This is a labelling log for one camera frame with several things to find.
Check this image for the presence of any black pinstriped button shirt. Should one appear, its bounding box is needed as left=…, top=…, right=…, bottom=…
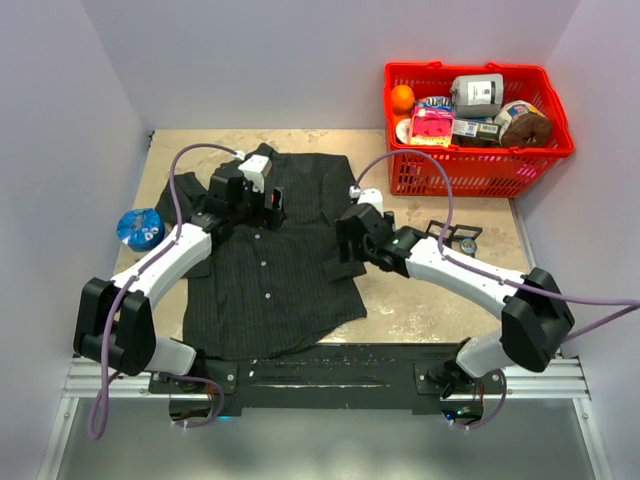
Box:
left=183, top=143, right=367, bottom=360

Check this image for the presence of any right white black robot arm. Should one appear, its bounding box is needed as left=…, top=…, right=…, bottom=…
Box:
left=335, top=203, right=575, bottom=393

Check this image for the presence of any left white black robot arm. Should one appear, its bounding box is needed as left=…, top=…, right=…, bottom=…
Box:
left=73, top=155, right=285, bottom=392

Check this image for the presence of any black framed brooch card left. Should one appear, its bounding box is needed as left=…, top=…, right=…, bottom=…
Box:
left=425, top=219, right=457, bottom=242

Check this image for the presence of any black framed brooch card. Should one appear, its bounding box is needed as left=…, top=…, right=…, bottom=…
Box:
left=449, top=224, right=484, bottom=258
left=425, top=219, right=457, bottom=242

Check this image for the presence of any black framed brooch card right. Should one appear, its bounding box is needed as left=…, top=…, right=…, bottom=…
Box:
left=449, top=224, right=484, bottom=258

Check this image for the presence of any blue wrapped round package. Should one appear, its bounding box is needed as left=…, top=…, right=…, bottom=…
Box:
left=116, top=208, right=166, bottom=253

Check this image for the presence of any pink snack box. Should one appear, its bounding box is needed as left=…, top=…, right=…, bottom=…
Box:
left=409, top=105, right=455, bottom=148

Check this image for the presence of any orange fruit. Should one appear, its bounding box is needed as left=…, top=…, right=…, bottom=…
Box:
left=390, top=85, right=415, bottom=115

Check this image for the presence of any red plastic shopping basket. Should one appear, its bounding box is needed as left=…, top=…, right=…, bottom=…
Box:
left=383, top=61, right=575, bottom=198

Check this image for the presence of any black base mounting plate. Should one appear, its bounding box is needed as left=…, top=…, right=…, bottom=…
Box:
left=149, top=343, right=504, bottom=420

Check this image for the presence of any blue white barcode box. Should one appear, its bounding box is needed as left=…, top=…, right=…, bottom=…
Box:
left=452, top=119, right=501, bottom=142

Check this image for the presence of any grey labelled bag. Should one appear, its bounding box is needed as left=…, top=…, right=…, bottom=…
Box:
left=450, top=74, right=504, bottom=118

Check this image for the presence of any white round labelled package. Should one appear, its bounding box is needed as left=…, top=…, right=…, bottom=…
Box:
left=493, top=100, right=547, bottom=133

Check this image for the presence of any brown doughnut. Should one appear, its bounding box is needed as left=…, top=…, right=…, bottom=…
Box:
left=499, top=113, right=553, bottom=148

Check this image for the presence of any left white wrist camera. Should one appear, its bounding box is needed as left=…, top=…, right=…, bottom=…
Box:
left=237, top=154, right=272, bottom=194

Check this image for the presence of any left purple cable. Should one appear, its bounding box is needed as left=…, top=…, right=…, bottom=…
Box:
left=88, top=143, right=246, bottom=441

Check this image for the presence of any purple cable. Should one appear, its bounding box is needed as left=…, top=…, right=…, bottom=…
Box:
left=348, top=149, right=640, bottom=431
left=88, top=143, right=246, bottom=441

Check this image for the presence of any aluminium frame rail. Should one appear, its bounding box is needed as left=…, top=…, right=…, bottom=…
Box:
left=62, top=199, right=614, bottom=480

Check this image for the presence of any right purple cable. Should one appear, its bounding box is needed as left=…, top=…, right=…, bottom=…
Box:
left=348, top=149, right=640, bottom=431

